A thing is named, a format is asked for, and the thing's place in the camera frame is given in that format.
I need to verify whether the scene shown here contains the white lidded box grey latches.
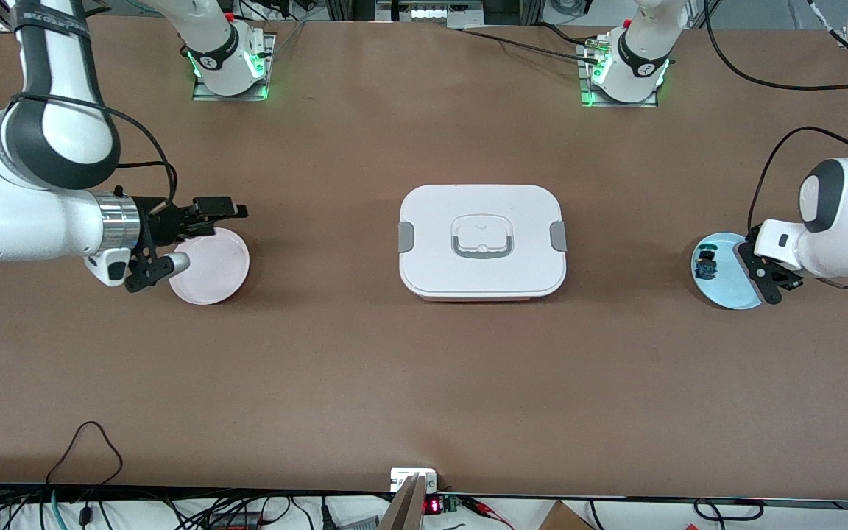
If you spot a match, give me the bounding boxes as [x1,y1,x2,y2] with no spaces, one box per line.
[398,184,568,303]

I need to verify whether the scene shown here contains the light blue round plate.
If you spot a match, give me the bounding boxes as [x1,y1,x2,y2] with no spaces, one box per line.
[691,233,771,310]

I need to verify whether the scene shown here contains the pink round plate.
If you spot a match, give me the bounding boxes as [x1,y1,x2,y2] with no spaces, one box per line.
[168,227,251,305]

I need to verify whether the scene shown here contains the white lit panel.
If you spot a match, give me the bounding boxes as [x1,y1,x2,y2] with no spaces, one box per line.
[409,4,485,24]

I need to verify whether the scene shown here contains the brown cardboard piece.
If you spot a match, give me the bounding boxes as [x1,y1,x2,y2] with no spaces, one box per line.
[537,501,596,530]

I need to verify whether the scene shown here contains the aluminium profile beam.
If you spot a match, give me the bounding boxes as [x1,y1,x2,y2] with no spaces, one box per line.
[378,475,427,530]

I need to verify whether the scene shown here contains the green push-button switch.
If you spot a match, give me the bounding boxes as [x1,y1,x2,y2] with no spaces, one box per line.
[695,241,720,281]

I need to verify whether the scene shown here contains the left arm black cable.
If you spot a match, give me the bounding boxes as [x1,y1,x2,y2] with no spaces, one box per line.
[704,0,848,289]

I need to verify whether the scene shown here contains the black looped cable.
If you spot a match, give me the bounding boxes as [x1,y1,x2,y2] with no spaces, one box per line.
[45,420,124,488]

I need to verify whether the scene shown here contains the black coiled cable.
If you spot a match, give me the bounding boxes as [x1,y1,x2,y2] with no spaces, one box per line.
[692,498,765,523]

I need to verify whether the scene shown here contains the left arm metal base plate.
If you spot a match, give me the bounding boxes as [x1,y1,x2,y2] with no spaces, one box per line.
[578,40,659,109]

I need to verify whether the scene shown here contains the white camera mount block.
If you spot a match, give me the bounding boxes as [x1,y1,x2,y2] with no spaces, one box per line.
[390,468,439,493]

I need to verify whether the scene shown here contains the black cable on tabletop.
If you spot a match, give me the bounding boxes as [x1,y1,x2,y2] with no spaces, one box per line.
[453,26,603,64]

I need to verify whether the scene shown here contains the red clip lead wire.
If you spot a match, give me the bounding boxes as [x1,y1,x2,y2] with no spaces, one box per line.
[463,496,515,530]

